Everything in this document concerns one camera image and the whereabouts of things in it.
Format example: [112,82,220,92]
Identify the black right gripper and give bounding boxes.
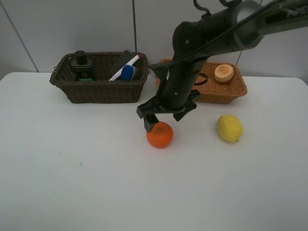
[137,61,200,133]

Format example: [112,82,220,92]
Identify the dark green square bottle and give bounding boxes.
[72,51,96,82]

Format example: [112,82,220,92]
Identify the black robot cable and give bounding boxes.
[154,0,284,86]

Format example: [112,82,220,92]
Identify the black felt board eraser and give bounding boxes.
[109,50,135,77]

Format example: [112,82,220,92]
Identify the yellow lemon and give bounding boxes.
[216,115,243,143]

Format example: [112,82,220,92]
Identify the orange-red bread bun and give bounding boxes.
[215,64,234,83]

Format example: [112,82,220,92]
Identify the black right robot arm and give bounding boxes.
[137,0,308,132]

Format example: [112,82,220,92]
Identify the orange wicker basket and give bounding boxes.
[156,57,248,104]

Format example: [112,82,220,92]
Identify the orange tangerine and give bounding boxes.
[146,122,173,148]

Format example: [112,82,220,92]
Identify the white bottle blue cap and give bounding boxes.
[120,64,138,81]

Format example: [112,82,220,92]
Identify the dark brown wicker basket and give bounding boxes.
[50,52,149,103]

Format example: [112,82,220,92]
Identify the white marker pink caps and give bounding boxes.
[109,54,141,81]

